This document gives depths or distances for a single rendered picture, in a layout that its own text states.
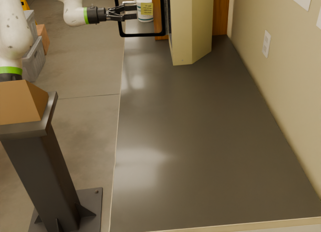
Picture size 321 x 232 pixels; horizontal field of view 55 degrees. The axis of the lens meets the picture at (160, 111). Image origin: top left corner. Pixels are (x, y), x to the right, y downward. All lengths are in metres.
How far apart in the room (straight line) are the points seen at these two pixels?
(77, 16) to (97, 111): 1.48
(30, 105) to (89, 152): 1.26
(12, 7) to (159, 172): 0.93
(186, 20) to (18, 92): 0.90
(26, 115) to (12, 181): 1.23
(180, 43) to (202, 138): 0.65
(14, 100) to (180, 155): 0.78
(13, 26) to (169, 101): 0.76
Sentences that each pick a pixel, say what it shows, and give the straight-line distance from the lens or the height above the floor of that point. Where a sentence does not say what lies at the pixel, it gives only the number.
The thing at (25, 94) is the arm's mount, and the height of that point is 1.09.
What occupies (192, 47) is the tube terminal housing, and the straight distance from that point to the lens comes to 1.78.
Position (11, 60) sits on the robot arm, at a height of 1.20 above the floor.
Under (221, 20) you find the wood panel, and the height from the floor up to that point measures 1.04.
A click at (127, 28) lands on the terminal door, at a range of 2.07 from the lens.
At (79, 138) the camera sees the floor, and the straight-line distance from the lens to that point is 2.86.
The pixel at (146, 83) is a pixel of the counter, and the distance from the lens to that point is 1.66.
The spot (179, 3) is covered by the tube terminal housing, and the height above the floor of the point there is 1.30.
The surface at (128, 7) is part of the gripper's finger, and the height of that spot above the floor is 1.23.
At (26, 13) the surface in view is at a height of 0.65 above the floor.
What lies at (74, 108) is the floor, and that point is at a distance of 3.24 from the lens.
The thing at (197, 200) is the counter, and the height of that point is 0.94.
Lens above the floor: 1.82
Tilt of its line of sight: 38 degrees down
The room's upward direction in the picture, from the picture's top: 5 degrees counter-clockwise
